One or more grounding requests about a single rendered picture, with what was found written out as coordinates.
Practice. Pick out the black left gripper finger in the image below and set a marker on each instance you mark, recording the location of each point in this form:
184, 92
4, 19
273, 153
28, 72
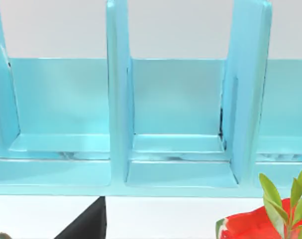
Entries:
91, 221

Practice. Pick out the small grey brown object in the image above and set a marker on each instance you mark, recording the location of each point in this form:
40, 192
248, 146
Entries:
2, 236

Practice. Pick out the light blue rack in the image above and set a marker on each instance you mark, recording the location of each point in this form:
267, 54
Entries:
66, 104

